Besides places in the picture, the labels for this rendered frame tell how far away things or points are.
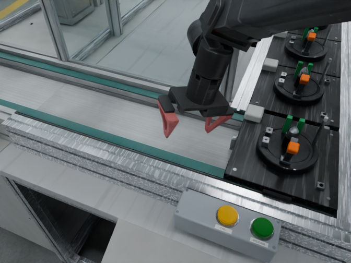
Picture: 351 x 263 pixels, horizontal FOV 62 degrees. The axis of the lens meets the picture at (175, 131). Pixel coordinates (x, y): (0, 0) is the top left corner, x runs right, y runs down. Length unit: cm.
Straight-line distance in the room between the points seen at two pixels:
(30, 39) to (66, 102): 59
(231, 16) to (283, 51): 70
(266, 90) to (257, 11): 54
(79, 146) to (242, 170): 40
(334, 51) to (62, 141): 94
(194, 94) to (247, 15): 18
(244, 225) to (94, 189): 39
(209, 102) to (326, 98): 49
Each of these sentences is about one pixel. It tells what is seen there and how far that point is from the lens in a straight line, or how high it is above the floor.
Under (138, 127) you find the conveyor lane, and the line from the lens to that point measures 84.
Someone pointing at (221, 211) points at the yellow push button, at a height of 97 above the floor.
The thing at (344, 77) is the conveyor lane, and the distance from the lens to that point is 109.
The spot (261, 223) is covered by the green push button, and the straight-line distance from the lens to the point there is 62.
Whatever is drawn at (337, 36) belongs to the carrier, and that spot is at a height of 97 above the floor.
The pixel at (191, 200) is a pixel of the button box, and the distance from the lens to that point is 64.
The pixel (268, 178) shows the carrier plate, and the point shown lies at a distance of 69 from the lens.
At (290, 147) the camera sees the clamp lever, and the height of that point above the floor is 107.
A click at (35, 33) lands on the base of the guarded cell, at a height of 86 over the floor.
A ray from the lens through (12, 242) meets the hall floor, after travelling 185.
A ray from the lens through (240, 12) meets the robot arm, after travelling 43.
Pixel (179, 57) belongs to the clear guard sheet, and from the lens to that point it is 84.
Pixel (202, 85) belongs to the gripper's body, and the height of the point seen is 120.
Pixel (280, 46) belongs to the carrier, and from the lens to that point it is 116.
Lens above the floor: 150
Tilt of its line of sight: 46 degrees down
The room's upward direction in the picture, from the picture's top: straight up
